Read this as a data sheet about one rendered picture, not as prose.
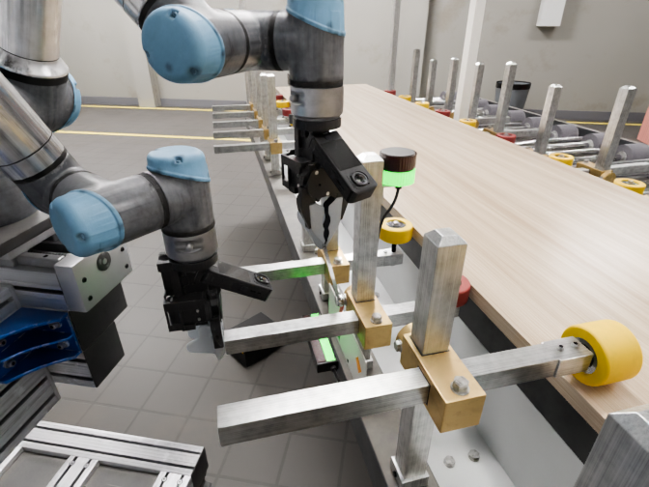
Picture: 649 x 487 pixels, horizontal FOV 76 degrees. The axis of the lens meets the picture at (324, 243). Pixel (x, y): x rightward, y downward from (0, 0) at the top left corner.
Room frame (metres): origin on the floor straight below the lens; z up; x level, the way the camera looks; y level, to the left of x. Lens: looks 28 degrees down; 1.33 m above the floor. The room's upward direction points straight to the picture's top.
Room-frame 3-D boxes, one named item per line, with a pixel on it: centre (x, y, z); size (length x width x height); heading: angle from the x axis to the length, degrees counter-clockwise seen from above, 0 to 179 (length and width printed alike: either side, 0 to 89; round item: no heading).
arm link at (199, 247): (0.53, 0.19, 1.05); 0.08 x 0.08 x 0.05
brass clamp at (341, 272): (0.87, -0.02, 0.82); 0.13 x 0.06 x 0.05; 14
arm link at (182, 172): (0.53, 0.20, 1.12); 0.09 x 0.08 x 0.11; 142
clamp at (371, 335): (0.62, -0.08, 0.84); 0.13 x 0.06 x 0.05; 14
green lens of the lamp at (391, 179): (0.66, -0.12, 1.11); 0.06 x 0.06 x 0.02
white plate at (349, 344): (0.67, -0.04, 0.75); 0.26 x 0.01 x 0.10; 14
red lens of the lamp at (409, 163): (0.66, -0.12, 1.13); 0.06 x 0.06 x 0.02
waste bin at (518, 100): (6.24, -2.68, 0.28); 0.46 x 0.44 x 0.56; 80
